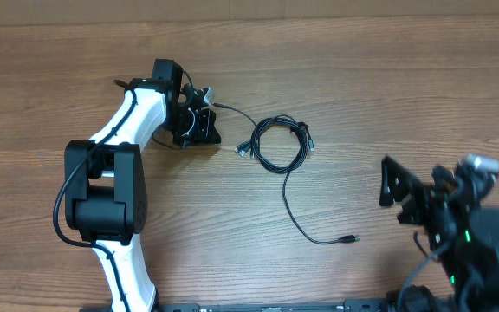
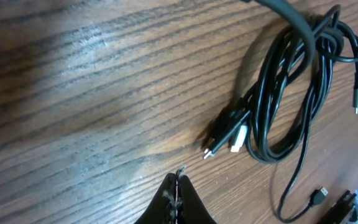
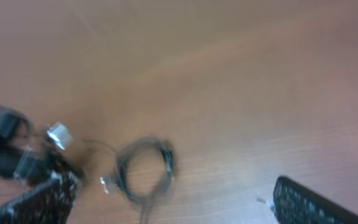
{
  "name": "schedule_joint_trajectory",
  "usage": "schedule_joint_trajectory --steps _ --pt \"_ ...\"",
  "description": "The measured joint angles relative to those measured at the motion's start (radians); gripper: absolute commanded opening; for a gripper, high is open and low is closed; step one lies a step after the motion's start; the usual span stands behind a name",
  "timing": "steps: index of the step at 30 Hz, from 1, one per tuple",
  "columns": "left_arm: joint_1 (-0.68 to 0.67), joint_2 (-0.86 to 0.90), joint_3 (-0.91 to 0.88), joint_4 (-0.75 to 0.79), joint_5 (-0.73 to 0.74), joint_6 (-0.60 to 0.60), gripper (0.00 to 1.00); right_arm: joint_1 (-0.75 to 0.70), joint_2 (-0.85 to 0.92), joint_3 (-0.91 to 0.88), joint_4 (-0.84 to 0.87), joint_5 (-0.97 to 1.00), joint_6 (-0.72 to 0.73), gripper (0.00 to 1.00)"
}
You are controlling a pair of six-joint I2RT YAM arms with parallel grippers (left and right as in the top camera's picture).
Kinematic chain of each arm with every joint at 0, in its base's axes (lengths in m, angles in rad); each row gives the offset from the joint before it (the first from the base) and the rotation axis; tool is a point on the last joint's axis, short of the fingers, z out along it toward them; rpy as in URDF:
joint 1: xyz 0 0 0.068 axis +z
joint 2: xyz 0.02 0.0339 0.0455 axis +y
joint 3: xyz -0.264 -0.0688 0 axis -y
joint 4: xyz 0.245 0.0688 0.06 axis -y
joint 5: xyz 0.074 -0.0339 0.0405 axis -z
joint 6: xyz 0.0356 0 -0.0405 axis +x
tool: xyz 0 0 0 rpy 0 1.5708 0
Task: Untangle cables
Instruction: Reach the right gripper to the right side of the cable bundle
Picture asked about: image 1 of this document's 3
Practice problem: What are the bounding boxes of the black usb cable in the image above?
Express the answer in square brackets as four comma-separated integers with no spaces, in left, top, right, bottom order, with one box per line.
[211,102,361,246]

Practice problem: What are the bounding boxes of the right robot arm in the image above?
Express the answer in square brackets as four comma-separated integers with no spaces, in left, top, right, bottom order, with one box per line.
[379,153,499,311]

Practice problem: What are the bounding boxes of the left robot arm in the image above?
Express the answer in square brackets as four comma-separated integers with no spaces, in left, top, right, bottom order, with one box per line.
[53,59,221,311]

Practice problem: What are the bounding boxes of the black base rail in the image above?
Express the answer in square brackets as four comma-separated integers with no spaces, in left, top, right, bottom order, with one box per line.
[153,299,396,312]

